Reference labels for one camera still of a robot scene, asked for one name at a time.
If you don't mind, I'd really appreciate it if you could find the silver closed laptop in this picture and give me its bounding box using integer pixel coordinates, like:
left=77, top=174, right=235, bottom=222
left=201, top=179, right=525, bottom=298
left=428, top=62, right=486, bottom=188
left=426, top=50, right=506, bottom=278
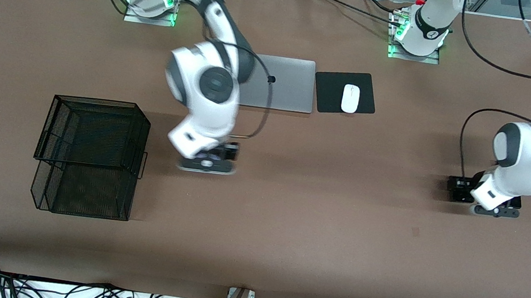
left=235, top=52, right=319, bottom=115

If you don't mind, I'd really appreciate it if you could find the black mouse pad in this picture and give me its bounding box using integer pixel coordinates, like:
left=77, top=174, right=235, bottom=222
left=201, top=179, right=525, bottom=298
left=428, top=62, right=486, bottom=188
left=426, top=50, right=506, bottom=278
left=311, top=67, right=381, bottom=120

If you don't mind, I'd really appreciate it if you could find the white computer mouse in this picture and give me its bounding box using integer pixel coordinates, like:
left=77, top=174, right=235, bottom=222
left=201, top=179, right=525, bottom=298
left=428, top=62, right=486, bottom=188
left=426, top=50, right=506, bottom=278
left=340, top=83, right=362, bottom=115

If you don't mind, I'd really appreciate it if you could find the black mesh two-tier tray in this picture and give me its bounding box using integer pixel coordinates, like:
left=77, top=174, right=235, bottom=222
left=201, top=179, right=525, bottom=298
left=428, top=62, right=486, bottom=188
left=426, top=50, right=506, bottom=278
left=27, top=91, right=154, bottom=224

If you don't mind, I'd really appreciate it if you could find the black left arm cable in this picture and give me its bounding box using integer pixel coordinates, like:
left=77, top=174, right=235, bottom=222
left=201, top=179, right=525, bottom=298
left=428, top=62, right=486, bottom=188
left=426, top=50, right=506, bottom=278
left=439, top=0, right=531, bottom=188

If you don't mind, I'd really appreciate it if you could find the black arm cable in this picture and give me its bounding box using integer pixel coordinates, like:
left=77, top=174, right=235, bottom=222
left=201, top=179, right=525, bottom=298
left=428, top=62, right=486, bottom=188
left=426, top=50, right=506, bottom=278
left=439, top=0, right=531, bottom=188
left=59, top=0, right=285, bottom=144

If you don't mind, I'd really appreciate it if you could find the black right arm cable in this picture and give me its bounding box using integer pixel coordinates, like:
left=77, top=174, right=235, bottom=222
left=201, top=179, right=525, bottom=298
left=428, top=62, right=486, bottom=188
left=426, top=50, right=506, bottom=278
left=59, top=0, right=285, bottom=144

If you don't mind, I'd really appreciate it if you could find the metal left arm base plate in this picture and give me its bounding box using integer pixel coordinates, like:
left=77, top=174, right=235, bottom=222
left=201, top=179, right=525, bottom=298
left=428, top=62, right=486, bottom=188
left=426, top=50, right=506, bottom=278
left=387, top=40, right=442, bottom=65

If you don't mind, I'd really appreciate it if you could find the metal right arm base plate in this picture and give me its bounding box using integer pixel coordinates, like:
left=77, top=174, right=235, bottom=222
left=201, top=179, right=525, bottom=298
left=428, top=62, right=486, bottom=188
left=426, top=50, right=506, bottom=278
left=123, top=0, right=179, bottom=28

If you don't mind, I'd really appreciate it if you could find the long black table cable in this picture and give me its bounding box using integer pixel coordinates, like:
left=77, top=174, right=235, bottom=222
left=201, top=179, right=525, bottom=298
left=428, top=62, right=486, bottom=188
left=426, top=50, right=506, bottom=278
left=304, top=0, right=406, bottom=27

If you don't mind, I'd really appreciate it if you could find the short black table cable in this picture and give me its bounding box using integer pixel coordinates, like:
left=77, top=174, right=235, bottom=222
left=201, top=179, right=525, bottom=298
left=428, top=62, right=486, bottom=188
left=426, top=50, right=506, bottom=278
left=359, top=0, right=403, bottom=14

